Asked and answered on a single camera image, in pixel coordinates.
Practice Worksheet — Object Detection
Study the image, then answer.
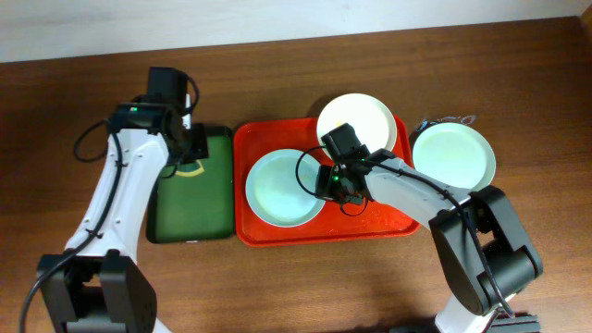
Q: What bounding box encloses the light blue plate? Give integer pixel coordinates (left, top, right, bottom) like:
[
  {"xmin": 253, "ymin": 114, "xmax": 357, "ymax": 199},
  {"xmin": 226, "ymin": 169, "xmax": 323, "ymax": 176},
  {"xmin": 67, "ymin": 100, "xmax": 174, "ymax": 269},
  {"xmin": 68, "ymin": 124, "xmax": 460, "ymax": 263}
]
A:
[{"xmin": 245, "ymin": 149, "xmax": 325, "ymax": 228}]

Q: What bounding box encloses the yellow green scrub sponge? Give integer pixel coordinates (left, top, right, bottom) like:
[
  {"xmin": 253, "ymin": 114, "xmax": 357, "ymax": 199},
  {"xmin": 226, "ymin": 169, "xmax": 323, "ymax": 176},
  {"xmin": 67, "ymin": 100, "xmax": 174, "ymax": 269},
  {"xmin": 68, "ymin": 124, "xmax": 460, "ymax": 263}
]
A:
[{"xmin": 175, "ymin": 160, "xmax": 204, "ymax": 178}]

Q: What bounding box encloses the mint green plate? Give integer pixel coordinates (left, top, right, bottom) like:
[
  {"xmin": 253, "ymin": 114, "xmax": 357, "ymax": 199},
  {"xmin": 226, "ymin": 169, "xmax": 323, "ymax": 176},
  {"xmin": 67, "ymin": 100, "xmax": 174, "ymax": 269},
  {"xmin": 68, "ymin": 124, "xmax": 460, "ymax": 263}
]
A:
[{"xmin": 412, "ymin": 122, "xmax": 497, "ymax": 191}]

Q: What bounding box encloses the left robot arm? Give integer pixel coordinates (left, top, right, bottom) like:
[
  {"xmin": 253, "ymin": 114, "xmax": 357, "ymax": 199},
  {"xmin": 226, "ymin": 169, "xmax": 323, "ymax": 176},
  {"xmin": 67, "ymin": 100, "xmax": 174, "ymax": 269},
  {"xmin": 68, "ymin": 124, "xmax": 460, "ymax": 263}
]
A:
[{"xmin": 19, "ymin": 67, "xmax": 208, "ymax": 333}]

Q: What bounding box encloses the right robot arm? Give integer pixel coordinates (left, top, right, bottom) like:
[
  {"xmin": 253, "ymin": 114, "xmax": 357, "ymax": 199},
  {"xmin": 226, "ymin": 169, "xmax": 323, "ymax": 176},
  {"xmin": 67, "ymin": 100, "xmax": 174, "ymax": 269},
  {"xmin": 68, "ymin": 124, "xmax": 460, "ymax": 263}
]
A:
[{"xmin": 314, "ymin": 124, "xmax": 543, "ymax": 332}]

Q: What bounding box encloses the red plastic tray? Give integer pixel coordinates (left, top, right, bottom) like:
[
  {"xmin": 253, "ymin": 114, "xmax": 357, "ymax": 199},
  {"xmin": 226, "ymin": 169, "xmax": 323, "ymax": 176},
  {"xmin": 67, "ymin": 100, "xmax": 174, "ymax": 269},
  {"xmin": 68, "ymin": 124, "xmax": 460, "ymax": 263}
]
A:
[{"xmin": 233, "ymin": 117, "xmax": 420, "ymax": 247}]

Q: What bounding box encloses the dark green tray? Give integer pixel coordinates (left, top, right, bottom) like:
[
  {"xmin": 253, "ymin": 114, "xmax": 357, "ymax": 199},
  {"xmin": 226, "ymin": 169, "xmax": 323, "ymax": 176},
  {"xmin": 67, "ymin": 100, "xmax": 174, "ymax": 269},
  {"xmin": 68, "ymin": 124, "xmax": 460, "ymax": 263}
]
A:
[{"xmin": 146, "ymin": 126, "xmax": 235, "ymax": 243}]

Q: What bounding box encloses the cream white plate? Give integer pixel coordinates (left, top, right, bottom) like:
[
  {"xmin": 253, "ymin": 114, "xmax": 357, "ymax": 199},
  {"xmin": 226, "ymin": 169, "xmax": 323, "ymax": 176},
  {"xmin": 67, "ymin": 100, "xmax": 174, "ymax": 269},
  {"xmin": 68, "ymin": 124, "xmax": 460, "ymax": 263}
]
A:
[{"xmin": 316, "ymin": 93, "xmax": 398, "ymax": 153}]

